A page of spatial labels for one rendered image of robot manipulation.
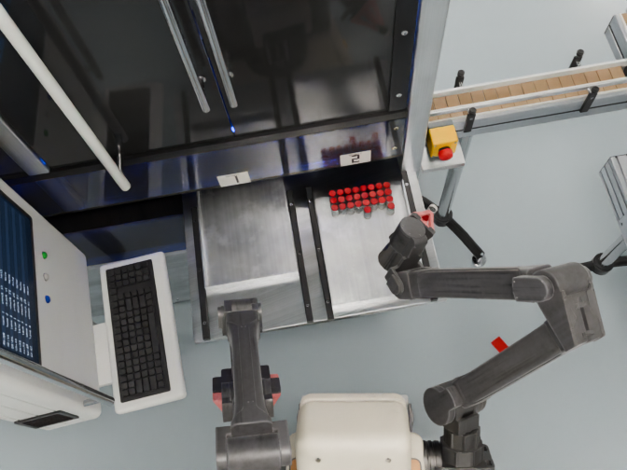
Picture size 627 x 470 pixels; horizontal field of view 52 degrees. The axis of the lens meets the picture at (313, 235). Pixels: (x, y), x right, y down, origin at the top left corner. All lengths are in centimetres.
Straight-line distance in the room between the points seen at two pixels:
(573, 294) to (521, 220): 184
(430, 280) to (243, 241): 73
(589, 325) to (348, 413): 45
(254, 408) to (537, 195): 215
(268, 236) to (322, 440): 81
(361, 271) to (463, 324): 98
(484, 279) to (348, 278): 68
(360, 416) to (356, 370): 140
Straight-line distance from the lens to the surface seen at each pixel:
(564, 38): 348
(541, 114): 207
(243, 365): 111
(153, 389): 186
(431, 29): 142
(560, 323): 107
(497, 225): 287
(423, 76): 154
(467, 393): 128
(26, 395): 156
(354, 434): 120
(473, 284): 120
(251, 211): 189
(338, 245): 182
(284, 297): 179
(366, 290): 178
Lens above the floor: 257
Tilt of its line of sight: 67 degrees down
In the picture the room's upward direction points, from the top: 10 degrees counter-clockwise
